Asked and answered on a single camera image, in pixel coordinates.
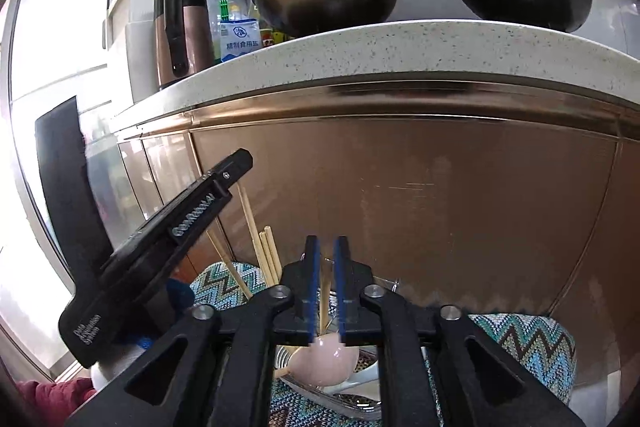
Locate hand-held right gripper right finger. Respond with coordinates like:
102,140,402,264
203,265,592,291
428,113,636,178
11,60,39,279
333,235,587,427

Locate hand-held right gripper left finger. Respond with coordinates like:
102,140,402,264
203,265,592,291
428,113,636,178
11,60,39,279
65,235,322,427

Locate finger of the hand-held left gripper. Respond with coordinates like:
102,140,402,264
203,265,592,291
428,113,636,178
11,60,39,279
145,149,254,253

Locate bamboo chopstick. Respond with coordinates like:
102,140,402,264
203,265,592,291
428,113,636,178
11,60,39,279
266,226,285,280
258,231,277,287
206,230,253,301

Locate pink ceramic spoon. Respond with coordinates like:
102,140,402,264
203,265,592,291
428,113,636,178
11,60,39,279
292,336,360,384

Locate steel wire utensil rack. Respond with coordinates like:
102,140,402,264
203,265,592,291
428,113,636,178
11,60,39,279
272,257,431,420

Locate copper cabinet front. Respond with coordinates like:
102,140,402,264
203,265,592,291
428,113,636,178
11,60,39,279
110,77,640,388

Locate white ceramic spoon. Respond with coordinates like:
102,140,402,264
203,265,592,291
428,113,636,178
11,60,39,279
320,359,382,400

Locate red garment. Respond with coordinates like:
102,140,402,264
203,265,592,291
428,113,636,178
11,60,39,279
12,377,98,413

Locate white storage unit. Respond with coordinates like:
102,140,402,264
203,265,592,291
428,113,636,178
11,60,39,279
105,0,168,105

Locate white salt bag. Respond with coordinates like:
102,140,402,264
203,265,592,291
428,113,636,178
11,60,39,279
220,19,264,60

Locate copper thermos jug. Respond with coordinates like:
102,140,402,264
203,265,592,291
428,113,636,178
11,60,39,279
152,0,212,90

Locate small red label bottle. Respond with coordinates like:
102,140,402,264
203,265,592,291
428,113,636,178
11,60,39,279
260,29,294,48

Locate zigzag knit cloth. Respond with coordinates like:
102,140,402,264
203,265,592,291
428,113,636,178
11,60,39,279
190,261,578,427

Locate speckled stone countertop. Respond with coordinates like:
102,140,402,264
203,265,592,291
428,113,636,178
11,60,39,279
111,19,640,120

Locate window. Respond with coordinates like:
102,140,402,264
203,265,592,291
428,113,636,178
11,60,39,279
0,0,136,383

